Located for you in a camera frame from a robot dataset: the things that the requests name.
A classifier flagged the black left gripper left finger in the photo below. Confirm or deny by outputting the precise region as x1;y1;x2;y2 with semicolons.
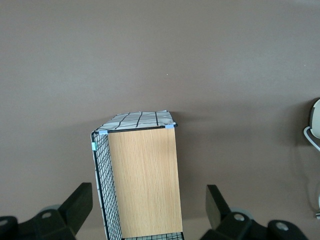
17;182;93;240

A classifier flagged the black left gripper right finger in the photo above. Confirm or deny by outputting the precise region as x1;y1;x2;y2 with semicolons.
199;184;270;240

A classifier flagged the light wooden shelf board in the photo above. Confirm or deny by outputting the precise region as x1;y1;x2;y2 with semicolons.
107;127;183;238

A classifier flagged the brown table cover mat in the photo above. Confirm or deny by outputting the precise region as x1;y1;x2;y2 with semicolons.
0;0;320;240

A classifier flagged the white toaster power cable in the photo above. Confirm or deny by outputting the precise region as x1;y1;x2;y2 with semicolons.
303;126;320;220

